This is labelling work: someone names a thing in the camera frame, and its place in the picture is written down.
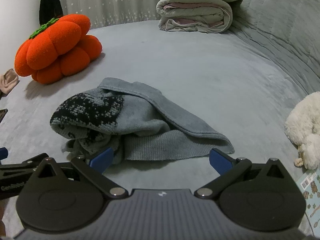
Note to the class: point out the pale blue printed card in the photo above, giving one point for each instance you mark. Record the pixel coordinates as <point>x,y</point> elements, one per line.
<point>312,200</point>

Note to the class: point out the grey quilted bed cover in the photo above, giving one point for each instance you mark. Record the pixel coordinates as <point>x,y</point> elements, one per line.
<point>282,25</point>

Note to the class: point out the black hanging garment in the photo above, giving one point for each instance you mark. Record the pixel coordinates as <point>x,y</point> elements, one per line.
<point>50,3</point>

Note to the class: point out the grey knit sweater black pattern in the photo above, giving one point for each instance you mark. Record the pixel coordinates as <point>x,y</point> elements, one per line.
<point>150,120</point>

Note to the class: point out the folded white pink quilt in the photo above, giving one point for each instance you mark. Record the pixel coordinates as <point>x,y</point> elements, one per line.
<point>197,12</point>

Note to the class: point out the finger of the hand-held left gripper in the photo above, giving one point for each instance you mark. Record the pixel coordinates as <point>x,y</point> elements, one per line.
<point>3,153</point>
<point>30,162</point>

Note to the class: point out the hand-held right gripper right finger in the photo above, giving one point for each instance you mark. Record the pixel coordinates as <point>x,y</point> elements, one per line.
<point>220,159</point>

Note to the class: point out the grey bed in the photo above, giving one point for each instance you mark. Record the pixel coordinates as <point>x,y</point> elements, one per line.
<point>187,62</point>

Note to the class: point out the grey star print curtain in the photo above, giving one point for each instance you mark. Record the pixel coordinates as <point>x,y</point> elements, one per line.
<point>112,2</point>

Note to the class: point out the beige crumpled cloth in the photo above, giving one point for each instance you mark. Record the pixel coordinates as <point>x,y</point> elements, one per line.
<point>8,81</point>

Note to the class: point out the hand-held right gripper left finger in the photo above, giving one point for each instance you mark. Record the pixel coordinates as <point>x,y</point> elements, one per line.
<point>103,159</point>

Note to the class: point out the orange pumpkin plush cushion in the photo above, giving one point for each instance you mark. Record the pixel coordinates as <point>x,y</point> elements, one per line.
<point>57,47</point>

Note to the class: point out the white fluffy plush toy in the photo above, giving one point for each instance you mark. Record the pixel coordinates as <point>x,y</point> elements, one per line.
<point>303,125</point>

